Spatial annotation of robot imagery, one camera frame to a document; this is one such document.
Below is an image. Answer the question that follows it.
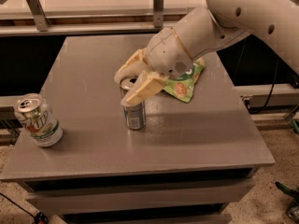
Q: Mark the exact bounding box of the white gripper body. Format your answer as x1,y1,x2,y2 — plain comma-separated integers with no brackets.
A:
145,25,192,79

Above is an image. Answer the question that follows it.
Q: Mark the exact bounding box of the green chip bag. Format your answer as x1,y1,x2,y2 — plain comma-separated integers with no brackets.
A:
164,58,206,103

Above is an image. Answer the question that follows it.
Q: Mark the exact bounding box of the green tool on floor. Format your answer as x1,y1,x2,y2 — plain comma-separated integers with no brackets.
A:
275,182,299,202

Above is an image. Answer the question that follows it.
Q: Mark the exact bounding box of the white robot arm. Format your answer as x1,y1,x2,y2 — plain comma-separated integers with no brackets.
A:
114,0,299,106

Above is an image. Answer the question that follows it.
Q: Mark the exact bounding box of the metal bracket middle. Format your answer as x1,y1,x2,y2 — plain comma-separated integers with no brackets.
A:
153,0,164,28

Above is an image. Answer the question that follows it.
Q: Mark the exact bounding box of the white green 7up can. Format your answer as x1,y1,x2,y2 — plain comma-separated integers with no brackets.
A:
14,93,63,147

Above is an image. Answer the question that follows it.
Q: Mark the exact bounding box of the metal bracket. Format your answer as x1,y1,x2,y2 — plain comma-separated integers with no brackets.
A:
153,0,164,28
26,0,50,32

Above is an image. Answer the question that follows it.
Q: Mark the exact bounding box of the metal bracket left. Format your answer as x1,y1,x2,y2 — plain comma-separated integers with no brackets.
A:
26,0,50,32

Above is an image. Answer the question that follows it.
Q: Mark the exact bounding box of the black cable background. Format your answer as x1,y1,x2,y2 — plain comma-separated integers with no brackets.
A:
249,56,281,114

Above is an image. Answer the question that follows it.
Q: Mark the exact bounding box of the black cable floor left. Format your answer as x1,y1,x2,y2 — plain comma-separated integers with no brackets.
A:
0,192,49,224

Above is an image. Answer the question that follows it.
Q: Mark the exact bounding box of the silver blue redbull can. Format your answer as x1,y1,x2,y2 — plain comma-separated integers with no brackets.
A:
120,77,146,130

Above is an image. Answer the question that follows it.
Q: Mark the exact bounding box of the grey drawer cabinet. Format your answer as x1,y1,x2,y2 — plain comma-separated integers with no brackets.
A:
1,35,274,224

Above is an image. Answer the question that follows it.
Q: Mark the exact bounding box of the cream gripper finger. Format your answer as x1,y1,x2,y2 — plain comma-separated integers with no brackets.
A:
121,71,167,106
114,49,150,84

